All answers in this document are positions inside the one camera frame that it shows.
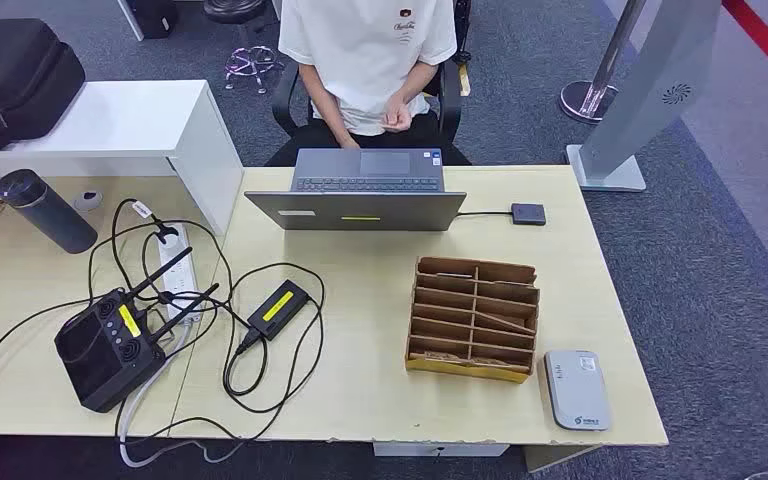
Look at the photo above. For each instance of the person's left hand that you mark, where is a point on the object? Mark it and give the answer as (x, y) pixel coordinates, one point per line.
(397, 116)

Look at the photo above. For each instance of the person's right hand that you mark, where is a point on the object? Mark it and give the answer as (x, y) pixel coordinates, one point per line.
(348, 140)

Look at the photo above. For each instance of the brown card organizer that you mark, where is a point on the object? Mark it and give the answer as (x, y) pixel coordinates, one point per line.
(473, 318)

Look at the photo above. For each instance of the person's left forearm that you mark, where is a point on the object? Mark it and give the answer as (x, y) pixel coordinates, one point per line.
(414, 83)

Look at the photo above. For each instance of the person's right forearm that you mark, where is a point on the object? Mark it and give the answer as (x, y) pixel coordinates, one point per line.
(328, 109)

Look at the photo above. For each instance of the person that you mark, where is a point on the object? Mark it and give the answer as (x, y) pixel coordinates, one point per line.
(364, 53)

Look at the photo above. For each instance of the pale grey card reader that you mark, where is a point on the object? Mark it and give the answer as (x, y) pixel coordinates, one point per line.
(576, 391)

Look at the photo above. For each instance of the black office chair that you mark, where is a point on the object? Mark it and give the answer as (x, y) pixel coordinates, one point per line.
(451, 99)

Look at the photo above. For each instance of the grey laptop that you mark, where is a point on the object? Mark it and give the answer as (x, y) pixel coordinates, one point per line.
(357, 212)

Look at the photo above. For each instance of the yellow hanging tag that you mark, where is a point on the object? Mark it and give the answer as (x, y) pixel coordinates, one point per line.
(465, 79)

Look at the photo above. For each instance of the small black hub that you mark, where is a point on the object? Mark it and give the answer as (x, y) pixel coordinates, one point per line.
(528, 214)

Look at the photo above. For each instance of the black stool chrome base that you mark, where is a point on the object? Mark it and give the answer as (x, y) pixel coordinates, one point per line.
(232, 8)

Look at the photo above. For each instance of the black adapter yellow label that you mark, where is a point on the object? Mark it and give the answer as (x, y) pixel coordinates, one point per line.
(278, 310)

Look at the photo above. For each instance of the chrome stanchion pole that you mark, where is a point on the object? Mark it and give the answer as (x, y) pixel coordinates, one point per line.
(583, 102)

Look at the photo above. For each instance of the white power strip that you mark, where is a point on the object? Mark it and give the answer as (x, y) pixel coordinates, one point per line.
(180, 275)

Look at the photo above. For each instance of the black box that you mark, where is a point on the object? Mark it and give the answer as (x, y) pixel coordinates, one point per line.
(152, 16)

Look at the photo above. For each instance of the white desk shelf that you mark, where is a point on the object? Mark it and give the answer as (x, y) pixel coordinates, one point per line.
(112, 126)

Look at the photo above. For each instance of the grey kiosk stand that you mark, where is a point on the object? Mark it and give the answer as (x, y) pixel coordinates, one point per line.
(656, 66)

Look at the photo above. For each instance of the dark grey thermos bottle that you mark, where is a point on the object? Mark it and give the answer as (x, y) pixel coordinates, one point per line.
(46, 212)

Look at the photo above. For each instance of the black remote controller antennas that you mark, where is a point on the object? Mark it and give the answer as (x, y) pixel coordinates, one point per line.
(102, 358)

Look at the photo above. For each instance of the black carrying case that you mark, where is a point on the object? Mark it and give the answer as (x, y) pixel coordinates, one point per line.
(13, 79)

